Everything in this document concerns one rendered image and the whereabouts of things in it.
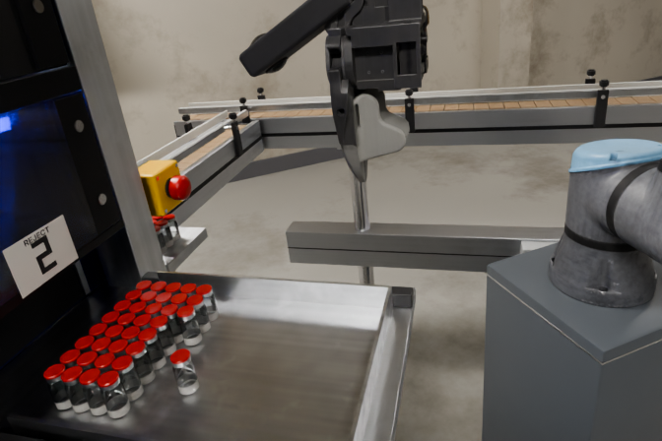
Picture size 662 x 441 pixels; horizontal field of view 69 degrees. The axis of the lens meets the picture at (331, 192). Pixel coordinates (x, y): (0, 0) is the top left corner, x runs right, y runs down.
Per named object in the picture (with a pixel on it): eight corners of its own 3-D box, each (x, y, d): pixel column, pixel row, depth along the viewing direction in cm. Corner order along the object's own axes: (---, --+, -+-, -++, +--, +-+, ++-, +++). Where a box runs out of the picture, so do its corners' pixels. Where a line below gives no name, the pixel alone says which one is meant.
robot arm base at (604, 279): (597, 246, 86) (604, 196, 82) (679, 289, 73) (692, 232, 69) (528, 269, 82) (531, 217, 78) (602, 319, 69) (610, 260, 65)
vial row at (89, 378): (87, 414, 50) (73, 382, 48) (177, 309, 66) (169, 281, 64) (103, 417, 50) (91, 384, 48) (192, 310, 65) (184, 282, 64)
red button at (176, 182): (163, 204, 77) (157, 181, 75) (175, 194, 80) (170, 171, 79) (183, 204, 76) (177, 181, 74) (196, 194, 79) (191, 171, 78)
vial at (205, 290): (199, 322, 63) (191, 292, 61) (207, 311, 65) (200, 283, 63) (214, 323, 62) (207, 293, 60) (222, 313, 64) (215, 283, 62)
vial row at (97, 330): (52, 409, 52) (37, 376, 50) (150, 306, 67) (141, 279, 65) (68, 411, 51) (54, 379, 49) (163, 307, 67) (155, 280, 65)
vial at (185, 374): (174, 394, 52) (165, 363, 50) (185, 379, 54) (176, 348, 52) (193, 397, 51) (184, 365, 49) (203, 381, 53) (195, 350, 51)
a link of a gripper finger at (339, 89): (353, 150, 43) (343, 48, 39) (336, 150, 43) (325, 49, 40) (363, 134, 47) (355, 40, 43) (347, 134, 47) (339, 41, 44)
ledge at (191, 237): (99, 271, 82) (96, 261, 82) (144, 234, 94) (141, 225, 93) (170, 275, 79) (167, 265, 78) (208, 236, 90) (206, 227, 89)
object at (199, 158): (123, 283, 81) (96, 199, 75) (49, 278, 86) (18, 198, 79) (269, 150, 142) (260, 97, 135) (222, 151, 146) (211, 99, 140)
